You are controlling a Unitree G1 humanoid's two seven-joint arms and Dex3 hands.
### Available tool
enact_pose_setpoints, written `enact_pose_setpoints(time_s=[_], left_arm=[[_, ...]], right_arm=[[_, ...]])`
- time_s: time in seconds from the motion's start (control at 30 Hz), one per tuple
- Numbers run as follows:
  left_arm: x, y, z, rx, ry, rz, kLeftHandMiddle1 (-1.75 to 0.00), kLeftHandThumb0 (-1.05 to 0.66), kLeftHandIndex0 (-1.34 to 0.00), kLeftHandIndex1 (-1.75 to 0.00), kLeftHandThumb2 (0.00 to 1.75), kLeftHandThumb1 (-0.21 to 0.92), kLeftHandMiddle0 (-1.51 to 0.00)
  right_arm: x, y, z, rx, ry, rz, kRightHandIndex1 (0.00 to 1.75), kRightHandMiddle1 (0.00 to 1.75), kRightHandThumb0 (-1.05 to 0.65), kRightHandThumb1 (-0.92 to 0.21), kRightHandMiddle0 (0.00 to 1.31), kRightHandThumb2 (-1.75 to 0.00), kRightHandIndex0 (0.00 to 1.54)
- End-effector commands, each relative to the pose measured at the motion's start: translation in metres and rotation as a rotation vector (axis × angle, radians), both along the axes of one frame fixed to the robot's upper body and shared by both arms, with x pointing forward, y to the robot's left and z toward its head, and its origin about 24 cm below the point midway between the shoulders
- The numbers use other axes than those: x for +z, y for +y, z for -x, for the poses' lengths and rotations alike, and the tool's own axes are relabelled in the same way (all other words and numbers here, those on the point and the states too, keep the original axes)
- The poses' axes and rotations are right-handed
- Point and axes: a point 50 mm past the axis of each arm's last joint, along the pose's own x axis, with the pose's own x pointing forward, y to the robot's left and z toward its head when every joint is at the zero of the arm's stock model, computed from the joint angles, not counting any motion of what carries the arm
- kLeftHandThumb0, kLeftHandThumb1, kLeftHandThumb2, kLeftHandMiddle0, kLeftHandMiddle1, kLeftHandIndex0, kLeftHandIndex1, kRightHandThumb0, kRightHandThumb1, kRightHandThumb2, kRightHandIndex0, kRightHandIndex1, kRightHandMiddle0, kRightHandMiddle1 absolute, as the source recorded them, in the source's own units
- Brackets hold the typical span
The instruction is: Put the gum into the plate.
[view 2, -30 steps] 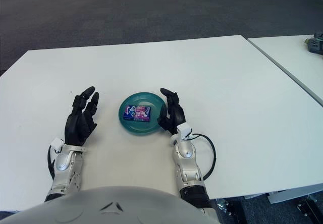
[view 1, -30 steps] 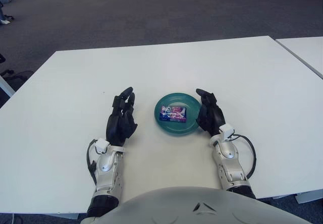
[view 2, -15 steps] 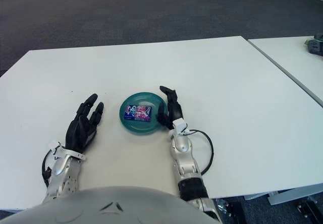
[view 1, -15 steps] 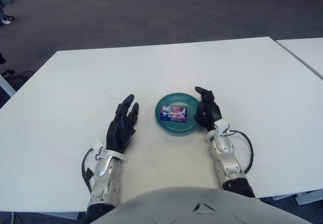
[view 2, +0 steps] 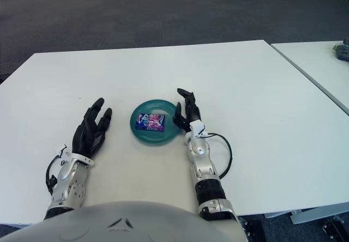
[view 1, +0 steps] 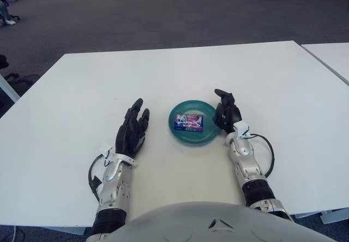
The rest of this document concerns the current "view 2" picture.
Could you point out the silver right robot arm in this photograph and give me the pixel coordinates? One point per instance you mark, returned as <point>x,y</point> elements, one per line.
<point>204,165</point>

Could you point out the grey handheld device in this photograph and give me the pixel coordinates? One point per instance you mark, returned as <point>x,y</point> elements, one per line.
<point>343,51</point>

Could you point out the grey table leg frame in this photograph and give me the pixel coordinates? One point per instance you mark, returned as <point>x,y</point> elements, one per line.
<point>313,214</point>

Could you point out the grey robot torso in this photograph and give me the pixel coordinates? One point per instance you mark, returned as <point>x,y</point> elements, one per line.
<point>122,223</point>

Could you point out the black table foot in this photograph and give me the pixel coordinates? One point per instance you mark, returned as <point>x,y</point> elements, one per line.
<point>336,228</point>

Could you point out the white office table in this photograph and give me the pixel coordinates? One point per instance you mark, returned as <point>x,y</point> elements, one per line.
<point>308,62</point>

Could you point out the blue purple gum pack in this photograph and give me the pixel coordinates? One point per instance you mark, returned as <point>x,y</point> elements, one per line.
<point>150,122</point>

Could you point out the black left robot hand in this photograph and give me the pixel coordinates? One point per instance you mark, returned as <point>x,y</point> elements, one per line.
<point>87,135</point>

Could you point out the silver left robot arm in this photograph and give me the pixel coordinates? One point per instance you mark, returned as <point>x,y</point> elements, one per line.
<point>68,182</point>

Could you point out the green round plate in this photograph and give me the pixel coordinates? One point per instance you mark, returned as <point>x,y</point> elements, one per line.
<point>147,138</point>

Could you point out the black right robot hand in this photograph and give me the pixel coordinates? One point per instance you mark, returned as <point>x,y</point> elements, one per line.
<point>192,114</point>

